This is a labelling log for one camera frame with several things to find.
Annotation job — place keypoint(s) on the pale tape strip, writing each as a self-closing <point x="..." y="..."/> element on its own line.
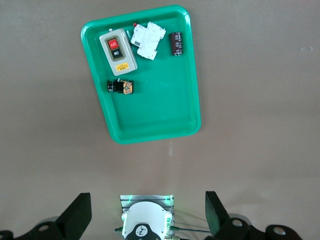
<point x="170" y="147"/>

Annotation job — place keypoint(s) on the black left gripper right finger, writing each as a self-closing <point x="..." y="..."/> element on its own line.
<point x="217" y="217"/>

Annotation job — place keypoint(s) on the white circuit breaker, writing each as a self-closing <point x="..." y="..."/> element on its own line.
<point x="148" y="41"/>

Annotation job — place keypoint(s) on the clear tape scrap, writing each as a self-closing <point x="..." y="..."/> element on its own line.
<point x="306" y="48"/>

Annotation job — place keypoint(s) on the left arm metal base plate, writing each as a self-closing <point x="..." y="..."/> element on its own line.
<point x="150" y="198"/>

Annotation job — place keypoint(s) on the green plastic tray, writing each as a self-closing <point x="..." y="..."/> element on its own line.
<point x="160" y="107"/>

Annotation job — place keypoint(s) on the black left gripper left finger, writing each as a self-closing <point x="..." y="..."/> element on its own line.
<point x="75" y="215"/>

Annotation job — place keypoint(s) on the grey on-off switch box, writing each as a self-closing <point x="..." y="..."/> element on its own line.
<point x="118" y="53"/>

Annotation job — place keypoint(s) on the black orange push button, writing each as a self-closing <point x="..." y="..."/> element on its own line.
<point x="121" y="86"/>

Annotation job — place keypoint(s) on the black cylindrical capacitor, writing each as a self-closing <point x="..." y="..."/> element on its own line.
<point x="177" y="43"/>

